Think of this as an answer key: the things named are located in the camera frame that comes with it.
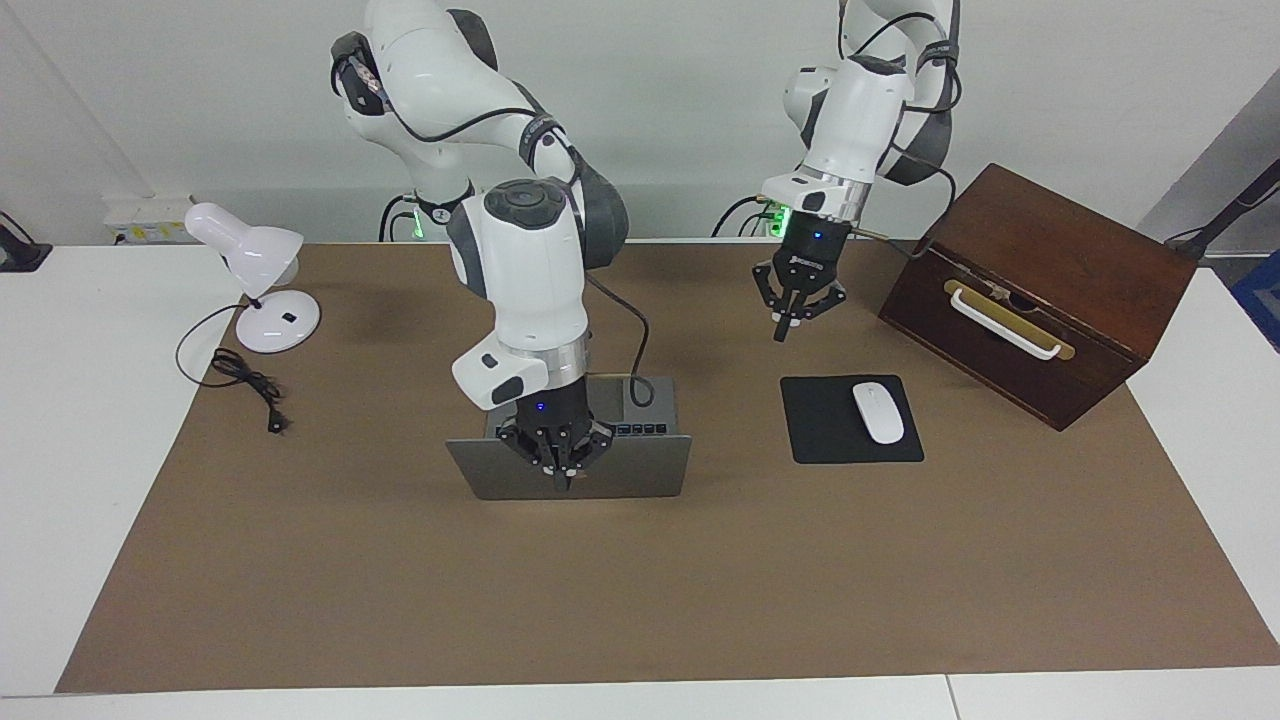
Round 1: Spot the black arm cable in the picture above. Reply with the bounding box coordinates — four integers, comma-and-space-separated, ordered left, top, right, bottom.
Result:
845, 10, 963, 263
335, 35, 653, 409

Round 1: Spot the blue object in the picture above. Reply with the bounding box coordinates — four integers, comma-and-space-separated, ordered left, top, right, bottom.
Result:
1232, 250, 1280, 353

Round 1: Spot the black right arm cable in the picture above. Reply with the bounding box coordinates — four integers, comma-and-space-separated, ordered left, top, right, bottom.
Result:
335, 35, 653, 409

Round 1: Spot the white computer mouse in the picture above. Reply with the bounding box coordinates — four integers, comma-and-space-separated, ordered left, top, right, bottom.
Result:
852, 382, 905, 445

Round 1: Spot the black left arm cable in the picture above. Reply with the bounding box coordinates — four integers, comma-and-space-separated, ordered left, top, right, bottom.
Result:
845, 10, 963, 263

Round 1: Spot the black base cable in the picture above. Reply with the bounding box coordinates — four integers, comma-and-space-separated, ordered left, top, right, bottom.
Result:
711, 194, 771, 240
378, 193, 417, 242

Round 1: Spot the white yellow power strip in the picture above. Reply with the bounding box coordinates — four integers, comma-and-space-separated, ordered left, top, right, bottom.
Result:
103, 195, 193, 246

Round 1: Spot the white box handle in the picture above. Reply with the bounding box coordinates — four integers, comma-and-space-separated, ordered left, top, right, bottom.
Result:
948, 288, 1063, 361

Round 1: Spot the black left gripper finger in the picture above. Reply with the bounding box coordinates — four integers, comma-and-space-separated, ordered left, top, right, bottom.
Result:
752, 262, 792, 343
790, 284, 849, 329

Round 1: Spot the gold handle plate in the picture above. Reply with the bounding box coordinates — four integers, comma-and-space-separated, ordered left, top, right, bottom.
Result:
943, 279, 1077, 362

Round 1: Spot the silver grey laptop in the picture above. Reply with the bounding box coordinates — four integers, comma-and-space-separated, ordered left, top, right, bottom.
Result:
445, 375, 693, 501

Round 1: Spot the dark brown wooden box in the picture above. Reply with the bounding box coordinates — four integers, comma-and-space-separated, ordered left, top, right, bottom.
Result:
878, 163, 1199, 432

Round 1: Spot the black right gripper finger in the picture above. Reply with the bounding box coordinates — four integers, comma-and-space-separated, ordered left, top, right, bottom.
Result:
497, 424, 567, 491
566, 420, 614, 491

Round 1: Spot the white desk lamp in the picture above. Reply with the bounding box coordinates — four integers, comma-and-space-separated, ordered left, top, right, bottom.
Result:
184, 202, 322, 354

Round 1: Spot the black lamp power cable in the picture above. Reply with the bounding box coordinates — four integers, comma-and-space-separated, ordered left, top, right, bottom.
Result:
176, 298, 291, 435

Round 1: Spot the brown table mat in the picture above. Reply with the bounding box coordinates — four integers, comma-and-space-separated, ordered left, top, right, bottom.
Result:
55, 240, 1280, 694

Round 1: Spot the black mouse pad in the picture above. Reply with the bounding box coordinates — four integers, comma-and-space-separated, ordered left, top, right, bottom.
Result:
780, 375, 925, 465

